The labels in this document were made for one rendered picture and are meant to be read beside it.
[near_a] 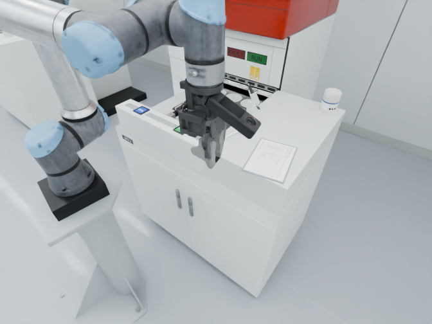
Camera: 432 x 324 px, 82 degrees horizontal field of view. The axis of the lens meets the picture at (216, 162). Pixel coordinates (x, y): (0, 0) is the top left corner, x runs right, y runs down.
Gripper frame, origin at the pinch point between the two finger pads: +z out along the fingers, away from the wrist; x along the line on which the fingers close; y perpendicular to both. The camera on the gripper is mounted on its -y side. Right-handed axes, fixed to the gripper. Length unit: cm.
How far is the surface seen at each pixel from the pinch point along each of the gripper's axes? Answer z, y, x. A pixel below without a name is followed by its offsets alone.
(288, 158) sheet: 17.3, -13.4, -31.8
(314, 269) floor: 114, -41, -55
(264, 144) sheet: 16.9, -2.9, -35.9
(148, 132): 22, 49, -30
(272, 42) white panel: -6, 12, -86
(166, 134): 18.7, 37.3, -27.4
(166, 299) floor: 114, 32, 2
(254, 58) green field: 2, 21, -87
